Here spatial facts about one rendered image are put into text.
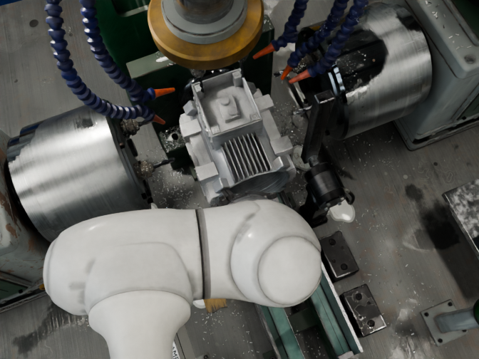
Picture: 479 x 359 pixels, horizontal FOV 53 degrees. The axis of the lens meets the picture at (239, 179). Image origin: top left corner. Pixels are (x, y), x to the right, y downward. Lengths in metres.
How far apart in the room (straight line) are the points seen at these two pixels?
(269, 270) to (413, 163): 0.86
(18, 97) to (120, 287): 1.04
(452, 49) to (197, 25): 0.51
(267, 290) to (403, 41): 0.65
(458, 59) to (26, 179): 0.82
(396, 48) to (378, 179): 0.38
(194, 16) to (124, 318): 0.43
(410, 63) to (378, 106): 0.10
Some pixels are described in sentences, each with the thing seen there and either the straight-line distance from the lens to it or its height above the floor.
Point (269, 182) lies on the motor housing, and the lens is 1.03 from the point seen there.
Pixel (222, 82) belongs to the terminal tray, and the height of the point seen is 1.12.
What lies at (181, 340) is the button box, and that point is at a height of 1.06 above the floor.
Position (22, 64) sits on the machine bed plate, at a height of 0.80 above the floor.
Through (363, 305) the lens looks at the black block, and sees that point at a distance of 1.10.
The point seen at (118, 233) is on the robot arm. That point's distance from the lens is 0.50.
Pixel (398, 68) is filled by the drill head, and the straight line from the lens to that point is 0.98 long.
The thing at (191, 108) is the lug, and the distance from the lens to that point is 0.96.
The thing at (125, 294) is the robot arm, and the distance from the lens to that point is 0.47.
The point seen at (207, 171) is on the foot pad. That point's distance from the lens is 0.92.
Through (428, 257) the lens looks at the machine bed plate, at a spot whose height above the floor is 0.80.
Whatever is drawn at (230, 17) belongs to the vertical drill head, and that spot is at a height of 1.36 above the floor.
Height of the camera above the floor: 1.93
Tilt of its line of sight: 69 degrees down
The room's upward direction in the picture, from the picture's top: 5 degrees counter-clockwise
